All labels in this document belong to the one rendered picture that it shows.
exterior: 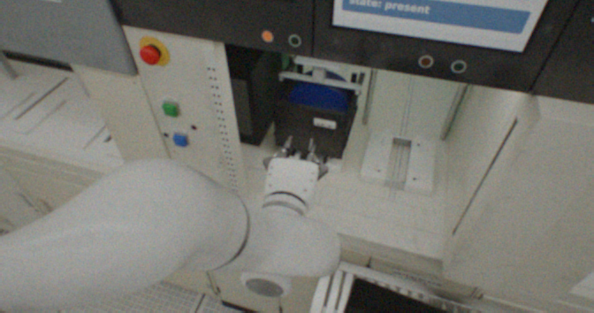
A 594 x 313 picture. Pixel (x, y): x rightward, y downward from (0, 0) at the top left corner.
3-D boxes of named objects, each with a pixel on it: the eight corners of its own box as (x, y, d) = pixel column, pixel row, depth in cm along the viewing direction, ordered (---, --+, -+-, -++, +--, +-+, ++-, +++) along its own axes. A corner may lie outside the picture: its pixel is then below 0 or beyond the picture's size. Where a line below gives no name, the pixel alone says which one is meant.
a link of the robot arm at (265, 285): (306, 206, 64) (255, 203, 67) (291, 279, 55) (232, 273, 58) (311, 233, 70) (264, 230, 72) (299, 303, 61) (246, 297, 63)
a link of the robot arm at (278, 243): (316, 189, 39) (345, 229, 67) (177, 183, 42) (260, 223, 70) (309, 282, 36) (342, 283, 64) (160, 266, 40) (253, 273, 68)
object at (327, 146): (270, 153, 119) (264, 69, 97) (290, 113, 133) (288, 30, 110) (346, 170, 114) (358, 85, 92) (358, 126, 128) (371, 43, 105)
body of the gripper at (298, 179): (259, 217, 73) (272, 173, 81) (310, 225, 72) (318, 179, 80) (255, 193, 68) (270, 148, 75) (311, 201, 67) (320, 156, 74)
